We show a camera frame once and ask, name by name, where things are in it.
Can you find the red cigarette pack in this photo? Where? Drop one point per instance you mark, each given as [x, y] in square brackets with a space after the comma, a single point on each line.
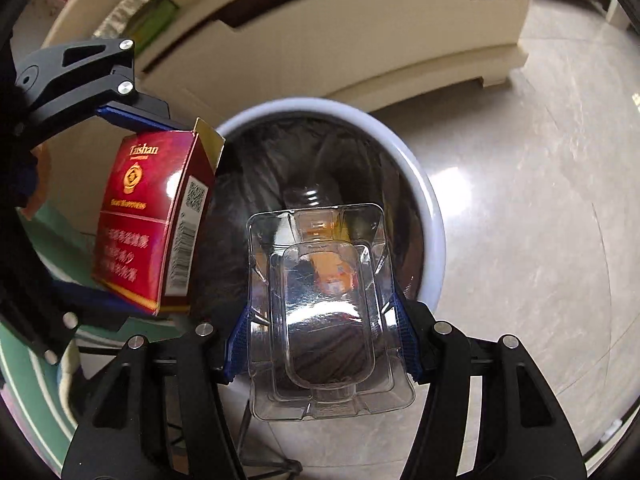
[151, 215]

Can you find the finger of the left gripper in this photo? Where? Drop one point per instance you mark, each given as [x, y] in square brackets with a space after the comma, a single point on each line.
[64, 85]
[58, 310]

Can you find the orange drink bottle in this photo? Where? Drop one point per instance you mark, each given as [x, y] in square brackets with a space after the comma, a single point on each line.
[319, 251]

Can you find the white round trash bin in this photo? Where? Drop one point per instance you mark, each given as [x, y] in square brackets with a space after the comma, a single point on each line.
[307, 152]

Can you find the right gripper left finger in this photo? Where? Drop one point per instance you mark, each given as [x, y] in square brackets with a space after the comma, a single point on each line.
[155, 411]

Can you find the clear plastic blister tray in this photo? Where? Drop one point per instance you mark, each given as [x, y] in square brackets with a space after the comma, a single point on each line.
[316, 358]

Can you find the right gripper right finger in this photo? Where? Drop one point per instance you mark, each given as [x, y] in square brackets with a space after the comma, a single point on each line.
[524, 433]

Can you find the cream coffee table base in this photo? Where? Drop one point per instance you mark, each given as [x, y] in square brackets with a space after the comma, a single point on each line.
[218, 57]

